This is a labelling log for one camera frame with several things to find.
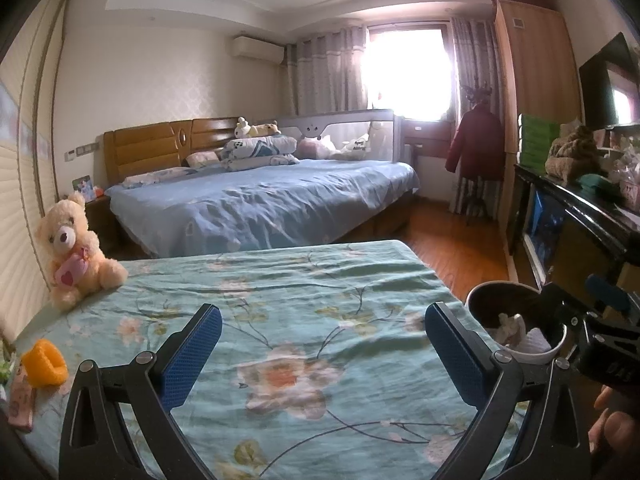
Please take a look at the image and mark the person's right hand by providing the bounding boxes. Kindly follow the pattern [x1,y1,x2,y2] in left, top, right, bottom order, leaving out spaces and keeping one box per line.
[587,385,640,480]

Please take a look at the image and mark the brown plush toy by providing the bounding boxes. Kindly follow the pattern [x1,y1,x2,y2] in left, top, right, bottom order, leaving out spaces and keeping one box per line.
[545,122,608,183]

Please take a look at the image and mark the tall wooden wardrobe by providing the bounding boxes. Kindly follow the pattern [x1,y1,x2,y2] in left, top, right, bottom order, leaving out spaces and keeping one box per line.
[492,0,586,171]

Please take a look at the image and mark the cream teddy bear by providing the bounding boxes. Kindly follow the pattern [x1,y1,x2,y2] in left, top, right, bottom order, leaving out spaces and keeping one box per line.
[34,191,129,311]

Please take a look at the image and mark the wooden nightstand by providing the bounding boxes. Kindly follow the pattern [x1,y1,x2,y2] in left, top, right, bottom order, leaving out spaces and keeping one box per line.
[82,195,121,257]

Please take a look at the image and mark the blue print pillow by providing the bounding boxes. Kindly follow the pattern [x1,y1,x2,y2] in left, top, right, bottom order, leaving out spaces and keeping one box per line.
[222,154,301,173]

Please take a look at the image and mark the wooden desk with drawers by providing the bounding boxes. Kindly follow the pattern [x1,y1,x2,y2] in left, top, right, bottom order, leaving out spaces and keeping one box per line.
[402,119,456,147]

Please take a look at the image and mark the bright window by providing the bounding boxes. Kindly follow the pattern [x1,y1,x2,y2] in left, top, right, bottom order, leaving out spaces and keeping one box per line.
[367,25,456,121]

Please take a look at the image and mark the stack of green boxes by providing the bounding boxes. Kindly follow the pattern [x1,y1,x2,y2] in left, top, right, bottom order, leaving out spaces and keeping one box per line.
[517,112,561,166]

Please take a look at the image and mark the dark red coat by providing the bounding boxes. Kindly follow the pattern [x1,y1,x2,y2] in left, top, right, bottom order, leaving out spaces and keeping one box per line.
[445,105,507,181]

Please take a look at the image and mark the white tissue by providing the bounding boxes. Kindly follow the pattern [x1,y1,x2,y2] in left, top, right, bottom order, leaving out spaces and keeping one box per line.
[492,312,527,347]

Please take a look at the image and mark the small white pillow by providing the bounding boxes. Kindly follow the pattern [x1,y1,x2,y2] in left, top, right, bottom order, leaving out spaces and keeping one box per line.
[185,150,223,170]

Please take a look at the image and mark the black television cabinet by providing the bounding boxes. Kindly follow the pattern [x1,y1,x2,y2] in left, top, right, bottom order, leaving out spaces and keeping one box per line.
[505,162,640,321]

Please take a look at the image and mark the grey bed guard rail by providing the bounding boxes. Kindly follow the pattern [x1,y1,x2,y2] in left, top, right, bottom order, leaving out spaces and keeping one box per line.
[277,108,403,162]

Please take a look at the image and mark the white air conditioner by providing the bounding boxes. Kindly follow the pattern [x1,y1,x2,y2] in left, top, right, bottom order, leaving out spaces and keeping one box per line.
[231,35,285,65]

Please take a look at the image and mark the panda print pillow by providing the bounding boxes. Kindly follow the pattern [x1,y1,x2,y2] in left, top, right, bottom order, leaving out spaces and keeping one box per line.
[221,135,298,162]

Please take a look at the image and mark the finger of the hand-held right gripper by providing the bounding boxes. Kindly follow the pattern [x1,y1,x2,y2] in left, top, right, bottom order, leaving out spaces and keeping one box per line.
[585,273,640,318]
[537,282,602,342]

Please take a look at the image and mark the slatted closet doors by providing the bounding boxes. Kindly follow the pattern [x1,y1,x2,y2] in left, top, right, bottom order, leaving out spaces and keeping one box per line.
[0,0,68,341]

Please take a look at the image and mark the wooden bed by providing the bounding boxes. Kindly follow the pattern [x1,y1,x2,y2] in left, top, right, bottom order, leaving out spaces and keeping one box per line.
[103,116,420,261]

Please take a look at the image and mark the dark green cloth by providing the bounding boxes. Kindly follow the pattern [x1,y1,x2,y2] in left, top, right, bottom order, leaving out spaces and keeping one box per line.
[580,172,621,197]

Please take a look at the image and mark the round white waste bin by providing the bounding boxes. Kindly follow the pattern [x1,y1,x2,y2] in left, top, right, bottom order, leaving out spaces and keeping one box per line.
[465,281,568,367]

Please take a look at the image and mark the green floral sheet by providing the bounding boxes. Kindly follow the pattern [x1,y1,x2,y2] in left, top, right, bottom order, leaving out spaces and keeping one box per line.
[10,239,531,480]

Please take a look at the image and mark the pink plush toy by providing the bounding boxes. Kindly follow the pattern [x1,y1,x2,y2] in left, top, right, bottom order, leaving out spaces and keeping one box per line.
[297,136,337,161]

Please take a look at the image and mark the wall switch panel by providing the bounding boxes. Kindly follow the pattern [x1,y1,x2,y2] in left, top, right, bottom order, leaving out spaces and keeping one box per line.
[65,142,101,161]

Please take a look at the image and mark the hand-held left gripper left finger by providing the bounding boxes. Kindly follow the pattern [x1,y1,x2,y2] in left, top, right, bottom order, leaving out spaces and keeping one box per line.
[59,302,224,480]

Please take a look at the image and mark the grey curtain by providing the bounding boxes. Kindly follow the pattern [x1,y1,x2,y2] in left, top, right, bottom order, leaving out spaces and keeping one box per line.
[450,16,501,216]
[286,25,368,116]

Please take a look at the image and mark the coat rack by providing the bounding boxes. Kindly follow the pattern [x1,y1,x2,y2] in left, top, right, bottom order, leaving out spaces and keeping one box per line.
[460,80,497,226]

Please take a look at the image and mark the pink patterned pouch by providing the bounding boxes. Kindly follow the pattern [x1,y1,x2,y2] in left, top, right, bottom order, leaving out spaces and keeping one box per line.
[7,367,37,432]

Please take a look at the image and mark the flat pale pillow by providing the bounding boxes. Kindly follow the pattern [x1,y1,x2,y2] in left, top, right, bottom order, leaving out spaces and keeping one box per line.
[122,166,193,189]

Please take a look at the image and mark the flat screen television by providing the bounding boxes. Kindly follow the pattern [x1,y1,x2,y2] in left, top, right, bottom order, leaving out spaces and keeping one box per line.
[578,32,640,131]

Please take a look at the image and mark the photo frame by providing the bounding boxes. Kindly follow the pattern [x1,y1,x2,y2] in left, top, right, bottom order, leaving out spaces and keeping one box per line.
[71,175,96,202]

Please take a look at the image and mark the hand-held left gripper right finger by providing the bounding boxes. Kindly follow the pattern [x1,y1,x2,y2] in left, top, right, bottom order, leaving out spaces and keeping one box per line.
[424,301,583,480]

